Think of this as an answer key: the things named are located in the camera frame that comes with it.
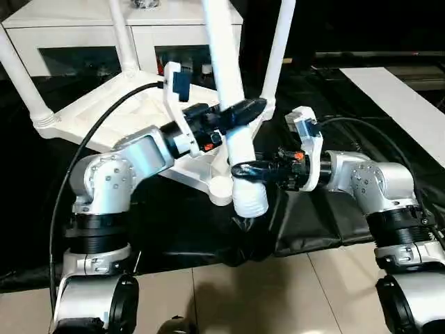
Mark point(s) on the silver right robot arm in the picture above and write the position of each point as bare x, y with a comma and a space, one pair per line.
375, 188

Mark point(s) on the white cabinet with glass doors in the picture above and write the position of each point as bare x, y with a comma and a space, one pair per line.
69, 28

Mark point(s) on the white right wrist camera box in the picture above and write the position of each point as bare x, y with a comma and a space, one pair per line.
306, 132

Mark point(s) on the white plastic table leg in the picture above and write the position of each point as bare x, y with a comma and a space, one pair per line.
124, 38
278, 56
229, 69
24, 76

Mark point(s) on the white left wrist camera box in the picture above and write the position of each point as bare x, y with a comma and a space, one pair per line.
175, 87

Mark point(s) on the white plastic table top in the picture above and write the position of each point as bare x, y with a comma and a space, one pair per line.
139, 104

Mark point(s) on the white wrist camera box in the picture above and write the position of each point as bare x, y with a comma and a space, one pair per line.
175, 87
306, 132

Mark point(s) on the black work mat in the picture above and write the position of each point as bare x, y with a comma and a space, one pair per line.
313, 229

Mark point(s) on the white side table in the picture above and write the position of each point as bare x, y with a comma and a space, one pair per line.
396, 104

